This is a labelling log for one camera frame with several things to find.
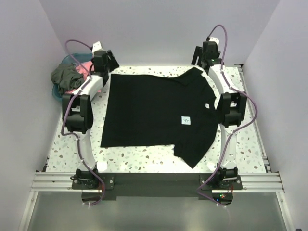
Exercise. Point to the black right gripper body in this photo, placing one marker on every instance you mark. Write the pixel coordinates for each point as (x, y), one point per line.
(217, 53)

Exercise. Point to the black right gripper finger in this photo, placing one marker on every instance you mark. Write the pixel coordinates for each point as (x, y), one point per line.
(205, 66)
(196, 59)

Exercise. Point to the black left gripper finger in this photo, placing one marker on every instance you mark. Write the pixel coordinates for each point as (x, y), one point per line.
(112, 62)
(105, 77)

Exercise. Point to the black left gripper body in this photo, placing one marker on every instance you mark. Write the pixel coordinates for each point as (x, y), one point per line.
(94, 61)

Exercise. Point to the black t shirt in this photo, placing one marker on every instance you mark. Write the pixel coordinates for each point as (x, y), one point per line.
(146, 110)

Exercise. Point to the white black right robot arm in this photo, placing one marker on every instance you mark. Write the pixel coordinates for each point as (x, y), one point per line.
(230, 110)

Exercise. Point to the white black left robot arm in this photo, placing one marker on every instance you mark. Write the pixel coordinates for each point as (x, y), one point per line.
(78, 117)

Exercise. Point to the pink t shirt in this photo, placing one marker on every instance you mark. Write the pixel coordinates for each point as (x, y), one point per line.
(84, 69)

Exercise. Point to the teal plastic laundry basket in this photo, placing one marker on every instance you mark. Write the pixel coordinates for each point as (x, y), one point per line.
(76, 58)

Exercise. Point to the grey green t shirt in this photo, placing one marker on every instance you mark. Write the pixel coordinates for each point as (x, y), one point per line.
(67, 78)

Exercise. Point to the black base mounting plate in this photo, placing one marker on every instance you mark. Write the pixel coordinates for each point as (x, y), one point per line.
(110, 186)

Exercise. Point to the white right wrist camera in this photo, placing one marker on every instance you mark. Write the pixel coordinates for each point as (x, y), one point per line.
(213, 39)

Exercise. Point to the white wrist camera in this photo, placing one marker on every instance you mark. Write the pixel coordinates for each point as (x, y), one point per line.
(97, 46)
(213, 39)

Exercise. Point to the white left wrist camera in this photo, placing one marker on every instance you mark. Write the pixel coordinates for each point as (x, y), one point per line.
(97, 46)

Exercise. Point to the aluminium right side rail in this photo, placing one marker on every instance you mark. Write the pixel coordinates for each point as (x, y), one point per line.
(257, 160)

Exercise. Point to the aluminium front frame rail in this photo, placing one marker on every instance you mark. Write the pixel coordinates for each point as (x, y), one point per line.
(251, 182)

